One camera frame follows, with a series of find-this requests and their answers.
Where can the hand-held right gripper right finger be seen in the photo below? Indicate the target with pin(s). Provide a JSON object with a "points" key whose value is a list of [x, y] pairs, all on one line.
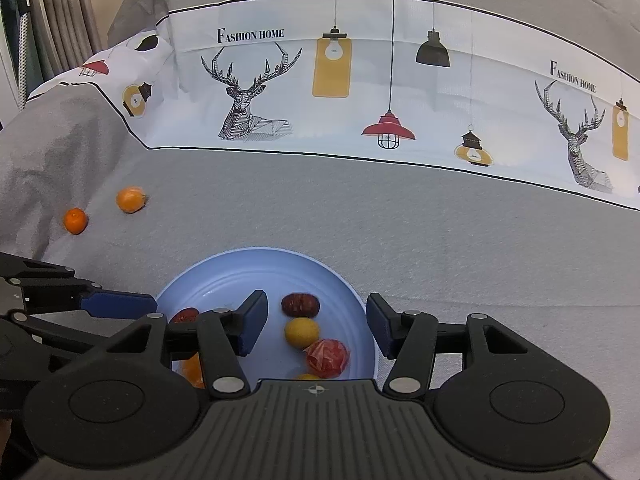
{"points": [[377, 326]]}

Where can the grey printed blanket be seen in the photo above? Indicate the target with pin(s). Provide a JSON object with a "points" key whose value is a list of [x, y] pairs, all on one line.
{"points": [[400, 230]]}

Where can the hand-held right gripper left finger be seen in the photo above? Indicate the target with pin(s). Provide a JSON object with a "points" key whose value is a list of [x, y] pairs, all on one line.
{"points": [[252, 322]]}

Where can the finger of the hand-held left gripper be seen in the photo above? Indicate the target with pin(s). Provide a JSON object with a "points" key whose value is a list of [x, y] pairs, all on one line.
{"points": [[117, 304], [60, 337]]}

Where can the light blue plate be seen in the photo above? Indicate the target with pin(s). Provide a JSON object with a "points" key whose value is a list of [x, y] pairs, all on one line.
{"points": [[240, 275]]}

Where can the grey curtain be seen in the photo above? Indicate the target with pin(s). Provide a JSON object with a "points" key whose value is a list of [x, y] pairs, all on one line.
{"points": [[60, 20]]}

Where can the pale orange mandarin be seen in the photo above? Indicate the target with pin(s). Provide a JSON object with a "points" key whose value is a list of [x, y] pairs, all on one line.
{"points": [[306, 376], [131, 200]]}

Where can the small yellow fruit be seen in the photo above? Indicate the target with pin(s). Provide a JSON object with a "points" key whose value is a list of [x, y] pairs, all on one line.
{"points": [[301, 332]]}

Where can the deep orange mandarin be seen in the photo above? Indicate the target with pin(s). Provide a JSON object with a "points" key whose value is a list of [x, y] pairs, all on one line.
{"points": [[75, 221], [192, 371]]}

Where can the dark red date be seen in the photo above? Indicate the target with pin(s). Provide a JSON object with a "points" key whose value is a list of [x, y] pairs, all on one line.
{"points": [[185, 316], [300, 305]]}

